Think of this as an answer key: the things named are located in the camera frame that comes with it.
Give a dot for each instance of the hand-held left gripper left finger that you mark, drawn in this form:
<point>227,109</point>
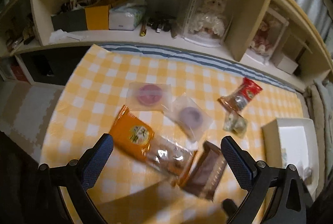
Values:
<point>96,159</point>

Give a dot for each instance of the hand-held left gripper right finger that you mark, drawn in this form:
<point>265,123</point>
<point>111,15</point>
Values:
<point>235,159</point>

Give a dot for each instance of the brown snack packet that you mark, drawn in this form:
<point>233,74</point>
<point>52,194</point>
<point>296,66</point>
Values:
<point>208,172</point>

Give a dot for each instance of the small green candy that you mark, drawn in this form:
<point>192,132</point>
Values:
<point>235,125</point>

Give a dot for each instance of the orange snack packet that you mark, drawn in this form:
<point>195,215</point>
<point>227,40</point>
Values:
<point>132,132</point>

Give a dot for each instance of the white and black snack packet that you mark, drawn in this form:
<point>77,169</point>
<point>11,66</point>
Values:
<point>283,156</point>

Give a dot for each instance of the clear packet with purple pastry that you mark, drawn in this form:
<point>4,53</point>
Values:
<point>190,117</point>

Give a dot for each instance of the white cardboard tray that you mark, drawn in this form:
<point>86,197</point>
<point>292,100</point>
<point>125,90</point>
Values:
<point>296,135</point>

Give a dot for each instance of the red snack packet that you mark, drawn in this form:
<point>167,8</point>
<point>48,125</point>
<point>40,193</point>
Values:
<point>247,89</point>

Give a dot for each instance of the large silver foil packet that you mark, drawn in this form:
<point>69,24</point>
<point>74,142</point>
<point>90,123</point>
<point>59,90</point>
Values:
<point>308,175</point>

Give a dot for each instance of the clear packet with pink pastry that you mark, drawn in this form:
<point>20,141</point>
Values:
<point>149,95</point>

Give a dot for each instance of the yellow checked tablecloth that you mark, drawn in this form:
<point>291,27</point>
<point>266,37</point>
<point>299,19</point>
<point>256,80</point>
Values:
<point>104,83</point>

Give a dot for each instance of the red box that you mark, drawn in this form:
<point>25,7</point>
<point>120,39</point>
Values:
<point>18,73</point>

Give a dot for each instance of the pink doll in clear case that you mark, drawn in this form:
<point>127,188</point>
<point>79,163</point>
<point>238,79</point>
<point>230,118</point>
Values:
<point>261,39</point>

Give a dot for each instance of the white crumpled paper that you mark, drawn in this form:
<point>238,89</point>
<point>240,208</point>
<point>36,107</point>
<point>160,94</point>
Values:
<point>65,36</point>

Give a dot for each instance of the wooden shelf unit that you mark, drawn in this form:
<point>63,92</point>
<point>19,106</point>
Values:
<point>256,20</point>

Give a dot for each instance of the dark grey box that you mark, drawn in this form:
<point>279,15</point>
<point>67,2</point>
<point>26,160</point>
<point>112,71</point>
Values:
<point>69,21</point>

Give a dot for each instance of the orange box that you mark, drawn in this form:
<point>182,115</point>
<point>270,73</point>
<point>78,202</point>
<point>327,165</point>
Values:
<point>96,17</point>

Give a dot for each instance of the tissue pack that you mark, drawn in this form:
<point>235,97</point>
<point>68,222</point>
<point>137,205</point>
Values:
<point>124,17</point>

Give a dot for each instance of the cream doll in clear case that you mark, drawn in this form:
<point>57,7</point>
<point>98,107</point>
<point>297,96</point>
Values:
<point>210,15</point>

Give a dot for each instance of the cluster of small dark tools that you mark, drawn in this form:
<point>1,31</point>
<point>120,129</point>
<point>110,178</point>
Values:
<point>161,24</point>

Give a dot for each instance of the white box with wooden frame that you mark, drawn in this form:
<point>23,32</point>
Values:
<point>286,65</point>

